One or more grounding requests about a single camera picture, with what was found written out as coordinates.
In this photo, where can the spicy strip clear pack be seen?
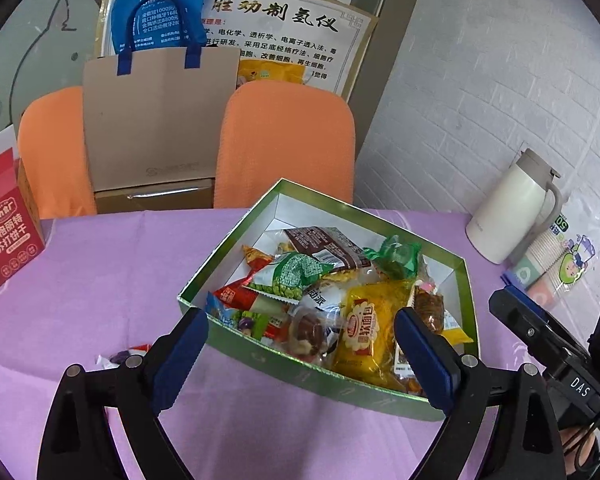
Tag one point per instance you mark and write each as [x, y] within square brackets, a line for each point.
[429, 306]

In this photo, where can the brown paper bag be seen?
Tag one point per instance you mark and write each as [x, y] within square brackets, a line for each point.
[150, 119]

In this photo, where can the blue green plum bag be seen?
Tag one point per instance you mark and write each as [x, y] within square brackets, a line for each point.
[258, 326]

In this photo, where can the orange chair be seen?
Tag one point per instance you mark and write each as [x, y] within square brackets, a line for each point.
[52, 148]
[275, 130]

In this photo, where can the green foil candy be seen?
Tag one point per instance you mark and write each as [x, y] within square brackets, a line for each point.
[395, 260]

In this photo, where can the right orange chair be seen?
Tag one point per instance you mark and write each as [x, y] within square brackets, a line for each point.
[275, 130]

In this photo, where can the blue tote bag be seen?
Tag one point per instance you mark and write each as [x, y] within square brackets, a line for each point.
[156, 24]

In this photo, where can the red cracker box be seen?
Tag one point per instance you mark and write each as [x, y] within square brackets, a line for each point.
[21, 237]

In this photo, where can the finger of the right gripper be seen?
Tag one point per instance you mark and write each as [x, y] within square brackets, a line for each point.
[524, 299]

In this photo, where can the red white small bag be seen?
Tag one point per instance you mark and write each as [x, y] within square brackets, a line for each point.
[120, 357]

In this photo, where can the brown label popcorn bag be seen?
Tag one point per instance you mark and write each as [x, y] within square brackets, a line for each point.
[328, 245]

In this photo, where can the date walnut clear pack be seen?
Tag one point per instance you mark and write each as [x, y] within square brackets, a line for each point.
[313, 333]

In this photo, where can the purple tablecloth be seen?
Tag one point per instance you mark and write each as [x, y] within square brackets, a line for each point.
[107, 283]

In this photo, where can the yellow chips bag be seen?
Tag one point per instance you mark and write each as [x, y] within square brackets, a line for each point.
[452, 331]

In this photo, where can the left orange chair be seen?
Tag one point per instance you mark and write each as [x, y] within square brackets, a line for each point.
[52, 148]

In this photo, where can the white wall poster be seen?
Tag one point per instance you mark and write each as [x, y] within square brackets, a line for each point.
[327, 38]

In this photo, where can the white thermos jug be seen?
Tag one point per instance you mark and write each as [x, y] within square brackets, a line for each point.
[525, 200]

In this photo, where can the person right hand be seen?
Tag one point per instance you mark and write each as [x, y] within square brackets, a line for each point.
[577, 445]

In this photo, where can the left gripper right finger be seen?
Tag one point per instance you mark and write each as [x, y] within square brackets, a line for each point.
[524, 442]

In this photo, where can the red broad bean bag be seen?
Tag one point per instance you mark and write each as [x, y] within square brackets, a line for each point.
[238, 296]

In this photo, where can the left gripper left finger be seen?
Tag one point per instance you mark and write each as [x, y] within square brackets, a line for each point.
[77, 441]

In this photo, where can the clear yellow bread pack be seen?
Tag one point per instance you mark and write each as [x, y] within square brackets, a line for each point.
[367, 345]

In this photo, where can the green pea bag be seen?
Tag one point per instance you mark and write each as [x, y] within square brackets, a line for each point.
[288, 276]

